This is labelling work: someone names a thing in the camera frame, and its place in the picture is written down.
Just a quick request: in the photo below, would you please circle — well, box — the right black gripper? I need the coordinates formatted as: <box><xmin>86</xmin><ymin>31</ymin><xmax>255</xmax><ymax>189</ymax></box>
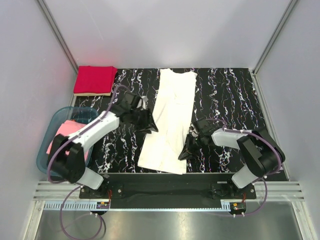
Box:
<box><xmin>178</xmin><ymin>134</ymin><xmax>206</xmax><ymax>161</ymax></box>

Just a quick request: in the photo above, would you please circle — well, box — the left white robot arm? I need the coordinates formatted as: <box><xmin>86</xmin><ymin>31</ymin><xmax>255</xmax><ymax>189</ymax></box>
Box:
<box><xmin>47</xmin><ymin>92</ymin><xmax>158</xmax><ymax>198</ymax></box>

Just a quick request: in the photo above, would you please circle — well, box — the right aluminium frame post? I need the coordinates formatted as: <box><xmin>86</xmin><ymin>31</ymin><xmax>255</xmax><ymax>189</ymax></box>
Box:
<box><xmin>252</xmin><ymin>0</ymin><xmax>300</xmax><ymax>75</ymax></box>

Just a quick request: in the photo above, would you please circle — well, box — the white t shirt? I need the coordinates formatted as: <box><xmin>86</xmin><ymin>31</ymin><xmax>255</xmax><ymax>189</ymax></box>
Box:
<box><xmin>137</xmin><ymin>68</ymin><xmax>197</xmax><ymax>175</ymax></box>

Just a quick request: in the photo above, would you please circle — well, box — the teal plastic basket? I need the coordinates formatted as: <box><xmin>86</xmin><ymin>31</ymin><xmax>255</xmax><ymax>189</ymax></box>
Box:
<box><xmin>36</xmin><ymin>106</ymin><xmax>99</xmax><ymax>174</ymax></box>

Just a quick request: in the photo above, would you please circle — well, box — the left aluminium frame post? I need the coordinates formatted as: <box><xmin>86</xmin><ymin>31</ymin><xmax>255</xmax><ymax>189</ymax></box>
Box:
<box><xmin>36</xmin><ymin>0</ymin><xmax>79</xmax><ymax>73</ymax></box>

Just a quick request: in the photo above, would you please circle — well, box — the black marble pattern mat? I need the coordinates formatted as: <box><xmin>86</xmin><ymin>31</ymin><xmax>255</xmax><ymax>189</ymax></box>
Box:
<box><xmin>88</xmin><ymin>68</ymin><xmax>266</xmax><ymax>174</ymax></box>

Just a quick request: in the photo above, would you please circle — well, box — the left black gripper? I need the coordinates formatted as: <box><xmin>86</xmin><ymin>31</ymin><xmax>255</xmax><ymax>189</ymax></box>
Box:
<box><xmin>129</xmin><ymin>107</ymin><xmax>158</xmax><ymax>134</ymax></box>

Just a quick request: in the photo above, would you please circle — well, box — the pink t shirt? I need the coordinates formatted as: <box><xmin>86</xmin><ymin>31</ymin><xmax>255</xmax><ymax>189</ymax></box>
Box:
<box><xmin>46</xmin><ymin>120</ymin><xmax>89</xmax><ymax>163</ymax></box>

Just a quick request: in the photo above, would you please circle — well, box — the purple cable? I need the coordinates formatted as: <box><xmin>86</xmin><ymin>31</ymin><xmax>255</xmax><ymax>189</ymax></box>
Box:
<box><xmin>46</xmin><ymin>84</ymin><xmax>132</xmax><ymax>240</ymax></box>
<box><xmin>204</xmin><ymin>117</ymin><xmax>286</xmax><ymax>217</ymax></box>

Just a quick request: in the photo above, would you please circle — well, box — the folded beige t shirt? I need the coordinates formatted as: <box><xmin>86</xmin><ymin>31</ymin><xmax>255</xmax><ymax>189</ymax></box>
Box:
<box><xmin>73</xmin><ymin>92</ymin><xmax>112</xmax><ymax>97</ymax></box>

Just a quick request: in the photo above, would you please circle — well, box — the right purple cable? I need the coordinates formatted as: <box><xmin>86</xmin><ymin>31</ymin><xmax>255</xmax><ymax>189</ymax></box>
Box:
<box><xmin>204</xmin><ymin>117</ymin><xmax>286</xmax><ymax>217</ymax></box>

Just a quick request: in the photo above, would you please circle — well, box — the aluminium frame post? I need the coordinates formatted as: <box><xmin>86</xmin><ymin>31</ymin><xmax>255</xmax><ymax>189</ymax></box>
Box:
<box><xmin>36</xmin><ymin>0</ymin><xmax>79</xmax><ymax>73</ymax></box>
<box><xmin>252</xmin><ymin>0</ymin><xmax>300</xmax><ymax>75</ymax></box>

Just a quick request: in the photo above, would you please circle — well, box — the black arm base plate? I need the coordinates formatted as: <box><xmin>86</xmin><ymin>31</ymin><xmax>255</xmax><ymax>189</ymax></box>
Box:
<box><xmin>79</xmin><ymin>173</ymin><xmax>257</xmax><ymax>206</ymax></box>

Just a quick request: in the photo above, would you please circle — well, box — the grey slotted cable duct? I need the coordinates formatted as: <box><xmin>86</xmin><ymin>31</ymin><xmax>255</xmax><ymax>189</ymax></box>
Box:
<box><xmin>43</xmin><ymin>199</ymin><xmax>247</xmax><ymax>213</ymax></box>

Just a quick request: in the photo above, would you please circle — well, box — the folded red t shirt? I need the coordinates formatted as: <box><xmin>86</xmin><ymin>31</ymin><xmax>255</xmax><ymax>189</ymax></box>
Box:
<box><xmin>73</xmin><ymin>65</ymin><xmax>118</xmax><ymax>93</ymax></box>

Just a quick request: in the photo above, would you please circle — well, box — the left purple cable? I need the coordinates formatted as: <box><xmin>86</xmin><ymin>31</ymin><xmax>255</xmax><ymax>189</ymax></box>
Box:
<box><xmin>46</xmin><ymin>84</ymin><xmax>132</xmax><ymax>240</ymax></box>

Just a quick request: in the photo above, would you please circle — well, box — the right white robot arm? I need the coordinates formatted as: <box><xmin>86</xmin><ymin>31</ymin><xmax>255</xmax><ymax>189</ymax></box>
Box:
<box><xmin>178</xmin><ymin>117</ymin><xmax>286</xmax><ymax>199</ymax></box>

